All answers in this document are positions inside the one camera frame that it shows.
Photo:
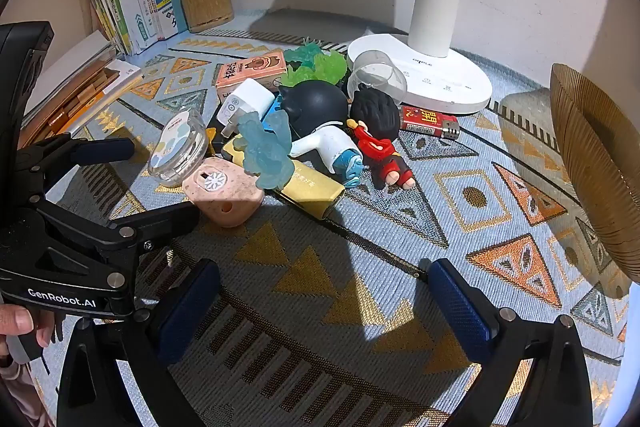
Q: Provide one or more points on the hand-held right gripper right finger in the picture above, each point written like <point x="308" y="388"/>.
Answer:
<point x="460" y="307"/>

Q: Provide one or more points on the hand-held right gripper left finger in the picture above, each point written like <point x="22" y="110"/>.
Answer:
<point x="190" y="307"/>

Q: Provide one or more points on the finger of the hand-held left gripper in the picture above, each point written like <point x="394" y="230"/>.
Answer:
<point x="105" y="150"/>
<point x="160" y="219"/>

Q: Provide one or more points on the pink speckled case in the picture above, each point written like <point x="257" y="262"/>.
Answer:
<point x="220" y="192"/>

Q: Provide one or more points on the clear camouflage earbud case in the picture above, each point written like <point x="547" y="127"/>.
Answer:
<point x="175" y="147"/>

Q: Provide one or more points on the black rubber bulb blower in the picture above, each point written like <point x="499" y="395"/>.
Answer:
<point x="312" y="104"/>

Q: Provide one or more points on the golden ribbed glass bowl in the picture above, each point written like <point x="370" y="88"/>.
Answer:
<point x="590" y="147"/>

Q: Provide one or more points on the person's left forearm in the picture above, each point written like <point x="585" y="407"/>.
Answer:
<point x="15" y="399"/>

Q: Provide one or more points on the person's left hand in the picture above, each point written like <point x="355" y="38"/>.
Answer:
<point x="20" y="323"/>

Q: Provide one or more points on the white and orange book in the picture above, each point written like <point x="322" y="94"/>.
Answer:
<point x="125" y="74"/>

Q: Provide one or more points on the patterned woven table mat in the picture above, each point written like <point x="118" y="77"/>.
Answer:
<point x="450" y="217"/>

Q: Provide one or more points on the blue translucent figurine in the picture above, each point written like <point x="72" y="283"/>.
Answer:
<point x="265" y="152"/>

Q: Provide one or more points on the white charger plug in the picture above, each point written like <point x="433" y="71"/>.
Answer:
<point x="245" y="99"/>

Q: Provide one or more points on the yellow rectangular box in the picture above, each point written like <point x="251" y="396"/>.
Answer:
<point x="310" y="189"/>

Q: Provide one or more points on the blue toy block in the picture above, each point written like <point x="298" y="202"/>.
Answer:
<point x="272" y="108"/>

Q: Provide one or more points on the teal thin book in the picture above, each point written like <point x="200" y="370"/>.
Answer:
<point x="177" y="9"/>

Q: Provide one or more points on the small orange cardboard box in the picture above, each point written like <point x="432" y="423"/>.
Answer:
<point x="250" y="69"/>

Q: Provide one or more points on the red lighter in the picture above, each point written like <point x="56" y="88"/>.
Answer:
<point x="422" y="119"/>

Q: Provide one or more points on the black-haired figurine in red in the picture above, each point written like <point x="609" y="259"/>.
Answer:
<point x="372" y="112"/>

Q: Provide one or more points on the teal green translucent figure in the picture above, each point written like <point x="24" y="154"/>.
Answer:
<point x="302" y="52"/>

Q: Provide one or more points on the bright green translucent figure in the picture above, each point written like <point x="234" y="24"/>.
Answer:
<point x="330" y="67"/>

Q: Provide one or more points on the clear plastic cup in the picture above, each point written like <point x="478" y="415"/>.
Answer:
<point x="372" y="62"/>

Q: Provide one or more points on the white desk lamp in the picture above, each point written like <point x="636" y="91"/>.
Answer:
<point x="435" y="22"/>

